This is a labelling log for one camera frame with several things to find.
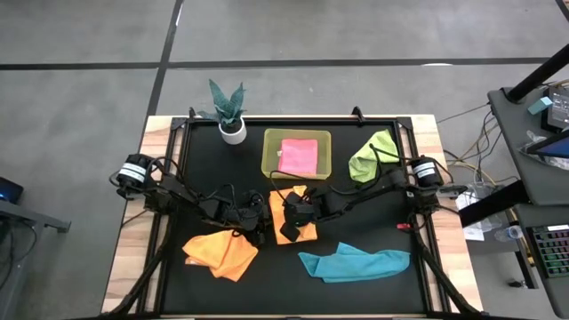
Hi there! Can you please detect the blue-lit black device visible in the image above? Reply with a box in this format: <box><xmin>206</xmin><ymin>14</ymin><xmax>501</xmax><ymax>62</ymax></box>
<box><xmin>0</xmin><ymin>176</ymin><xmax>24</xmax><ymax>204</ymax></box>

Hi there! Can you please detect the teal microfiber towel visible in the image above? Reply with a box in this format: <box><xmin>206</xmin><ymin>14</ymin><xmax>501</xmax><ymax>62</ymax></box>
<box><xmin>297</xmin><ymin>242</ymin><xmax>412</xmax><ymax>284</ymax></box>

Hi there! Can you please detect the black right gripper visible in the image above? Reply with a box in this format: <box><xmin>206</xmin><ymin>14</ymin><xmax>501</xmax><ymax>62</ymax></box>
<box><xmin>279</xmin><ymin>188</ymin><xmax>326</xmax><ymax>244</ymax></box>

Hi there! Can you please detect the orange microfiber towel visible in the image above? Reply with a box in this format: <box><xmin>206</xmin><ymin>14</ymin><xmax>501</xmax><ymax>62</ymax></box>
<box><xmin>181</xmin><ymin>229</ymin><xmax>260</xmax><ymax>284</ymax></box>
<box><xmin>268</xmin><ymin>185</ymin><xmax>319</xmax><ymax>246</ymax></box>

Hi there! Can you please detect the black blue-screen monitor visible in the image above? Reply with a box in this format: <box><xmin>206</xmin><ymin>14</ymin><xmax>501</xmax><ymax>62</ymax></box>
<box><xmin>526</xmin><ymin>131</ymin><xmax>569</xmax><ymax>160</ymax></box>

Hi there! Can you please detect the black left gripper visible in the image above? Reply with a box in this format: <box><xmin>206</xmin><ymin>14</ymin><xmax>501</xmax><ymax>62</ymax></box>
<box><xmin>229</xmin><ymin>190</ymin><xmax>273</xmax><ymax>248</ymax></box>

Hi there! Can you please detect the grey keyboard desk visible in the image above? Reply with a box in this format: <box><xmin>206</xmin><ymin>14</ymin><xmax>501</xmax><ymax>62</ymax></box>
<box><xmin>515</xmin><ymin>204</ymin><xmax>569</xmax><ymax>319</ymax></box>

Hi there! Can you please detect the grey side desk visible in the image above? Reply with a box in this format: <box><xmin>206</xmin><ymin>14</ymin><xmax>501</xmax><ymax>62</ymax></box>
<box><xmin>486</xmin><ymin>86</ymin><xmax>569</xmax><ymax>208</ymax></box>

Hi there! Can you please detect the black desk foot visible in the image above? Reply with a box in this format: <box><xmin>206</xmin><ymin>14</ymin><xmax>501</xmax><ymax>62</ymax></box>
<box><xmin>457</xmin><ymin>180</ymin><xmax>530</xmax><ymax>228</ymax></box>

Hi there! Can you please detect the green snake plant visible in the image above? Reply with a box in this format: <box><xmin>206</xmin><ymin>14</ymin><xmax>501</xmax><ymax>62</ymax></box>
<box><xmin>197</xmin><ymin>78</ymin><xmax>247</xmax><ymax>128</ymax></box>

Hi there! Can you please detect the white paper sheet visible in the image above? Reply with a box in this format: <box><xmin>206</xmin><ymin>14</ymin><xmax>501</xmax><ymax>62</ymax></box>
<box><xmin>455</xmin><ymin>190</ymin><xmax>488</xmax><ymax>242</ymax></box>

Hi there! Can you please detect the backlit keyboard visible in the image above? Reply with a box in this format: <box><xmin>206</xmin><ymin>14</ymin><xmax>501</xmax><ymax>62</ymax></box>
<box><xmin>526</xmin><ymin>224</ymin><xmax>569</xmax><ymax>279</ymax></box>

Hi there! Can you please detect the pink microfiber towel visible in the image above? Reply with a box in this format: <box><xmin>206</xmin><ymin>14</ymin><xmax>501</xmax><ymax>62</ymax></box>
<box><xmin>277</xmin><ymin>138</ymin><xmax>319</xmax><ymax>176</ymax></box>

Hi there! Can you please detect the small teal box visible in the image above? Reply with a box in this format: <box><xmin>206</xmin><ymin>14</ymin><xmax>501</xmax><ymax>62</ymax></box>
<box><xmin>527</xmin><ymin>96</ymin><xmax>554</xmax><ymax>116</ymax></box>

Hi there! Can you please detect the green microfiber towel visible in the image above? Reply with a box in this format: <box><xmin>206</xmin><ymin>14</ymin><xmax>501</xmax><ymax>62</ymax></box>
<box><xmin>348</xmin><ymin>128</ymin><xmax>400</xmax><ymax>184</ymax></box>

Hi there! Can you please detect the grey desk with legs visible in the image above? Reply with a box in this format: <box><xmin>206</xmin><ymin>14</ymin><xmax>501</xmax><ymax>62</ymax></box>
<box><xmin>0</xmin><ymin>199</ymin><xmax>72</xmax><ymax>320</ymax></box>

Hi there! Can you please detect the clear plastic bottle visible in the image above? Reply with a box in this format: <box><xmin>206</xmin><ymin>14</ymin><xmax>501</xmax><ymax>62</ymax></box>
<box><xmin>493</xmin><ymin>225</ymin><xmax>524</xmax><ymax>244</ymax></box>

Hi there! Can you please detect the black table frame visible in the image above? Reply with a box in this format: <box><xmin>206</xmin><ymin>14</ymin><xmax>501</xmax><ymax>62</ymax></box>
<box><xmin>104</xmin><ymin>106</ymin><xmax>484</xmax><ymax>320</ymax></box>

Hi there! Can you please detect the black pole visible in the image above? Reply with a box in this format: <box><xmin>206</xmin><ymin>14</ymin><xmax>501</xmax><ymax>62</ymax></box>
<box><xmin>506</xmin><ymin>44</ymin><xmax>569</xmax><ymax>103</ymax></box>

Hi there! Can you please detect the yellow translucent plastic bin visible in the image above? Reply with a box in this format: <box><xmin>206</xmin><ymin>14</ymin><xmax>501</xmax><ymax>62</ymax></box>
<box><xmin>260</xmin><ymin>128</ymin><xmax>333</xmax><ymax>180</ymax></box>

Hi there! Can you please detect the black flat device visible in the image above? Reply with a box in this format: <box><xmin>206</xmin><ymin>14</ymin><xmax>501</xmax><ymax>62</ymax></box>
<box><xmin>540</xmin><ymin>86</ymin><xmax>569</xmax><ymax>133</ymax></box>

